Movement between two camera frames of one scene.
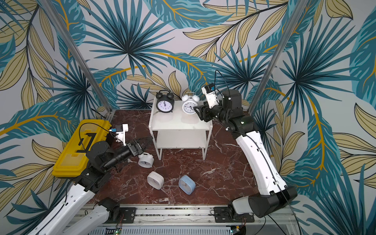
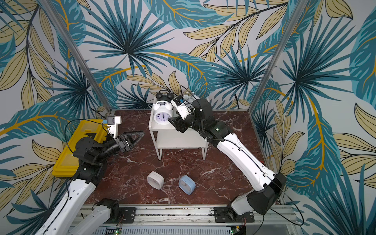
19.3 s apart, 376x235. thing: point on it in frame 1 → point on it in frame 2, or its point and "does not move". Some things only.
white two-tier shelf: [177, 129] does not move
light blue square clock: [187, 184] does not move
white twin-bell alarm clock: [146, 160] → [163, 111]
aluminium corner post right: [299, 10] does not move
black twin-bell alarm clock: [165, 103] does not move
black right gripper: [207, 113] → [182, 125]
